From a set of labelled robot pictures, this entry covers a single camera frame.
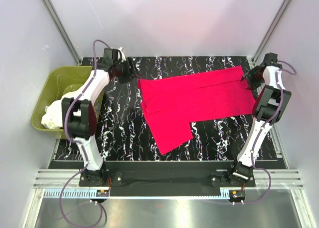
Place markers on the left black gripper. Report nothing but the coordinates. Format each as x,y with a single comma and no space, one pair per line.
132,71

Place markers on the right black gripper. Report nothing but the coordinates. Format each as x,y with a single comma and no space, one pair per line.
252,84

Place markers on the pink t shirt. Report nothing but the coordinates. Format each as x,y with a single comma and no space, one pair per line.
170,105

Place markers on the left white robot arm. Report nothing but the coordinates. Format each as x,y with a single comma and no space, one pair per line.
78,114

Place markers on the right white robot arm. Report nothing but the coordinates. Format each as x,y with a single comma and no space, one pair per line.
267,111

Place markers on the blue tub label sticker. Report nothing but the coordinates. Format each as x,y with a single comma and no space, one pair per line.
97,107

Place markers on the olive green plastic tub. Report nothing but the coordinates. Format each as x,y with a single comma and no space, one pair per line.
59,82

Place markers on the white t shirt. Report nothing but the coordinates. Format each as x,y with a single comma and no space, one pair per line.
52,119

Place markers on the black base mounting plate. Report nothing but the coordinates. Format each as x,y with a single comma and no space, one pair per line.
164,178

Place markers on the right orange connector box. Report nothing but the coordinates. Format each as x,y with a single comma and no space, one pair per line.
237,196

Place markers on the orange connector box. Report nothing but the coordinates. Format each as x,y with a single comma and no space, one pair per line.
102,193
237,196

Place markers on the left orange connector box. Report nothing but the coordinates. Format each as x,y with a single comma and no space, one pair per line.
102,193

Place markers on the aluminium frame rail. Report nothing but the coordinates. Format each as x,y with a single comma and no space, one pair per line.
65,183

